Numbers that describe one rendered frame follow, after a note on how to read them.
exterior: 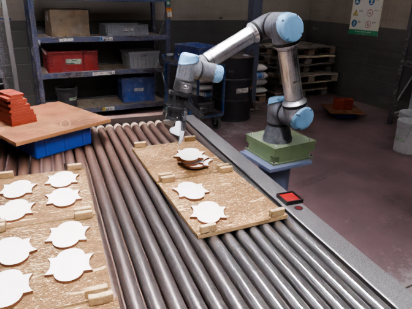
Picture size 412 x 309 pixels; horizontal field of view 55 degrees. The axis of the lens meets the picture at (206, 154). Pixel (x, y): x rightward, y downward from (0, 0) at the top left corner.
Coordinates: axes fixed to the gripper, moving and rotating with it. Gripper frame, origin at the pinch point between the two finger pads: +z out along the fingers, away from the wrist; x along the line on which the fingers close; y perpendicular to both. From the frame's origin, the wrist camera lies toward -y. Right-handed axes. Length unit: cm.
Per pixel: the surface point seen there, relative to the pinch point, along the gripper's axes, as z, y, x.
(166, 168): 15.4, 0.0, -4.9
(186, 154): 8.0, -7.5, -5.0
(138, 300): 23, 22, 71
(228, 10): -86, -199, -517
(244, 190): 10.3, -24.8, 23.7
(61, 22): -12, 59, -408
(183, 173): 14.2, -5.8, 2.4
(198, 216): 14.6, -1.6, 39.6
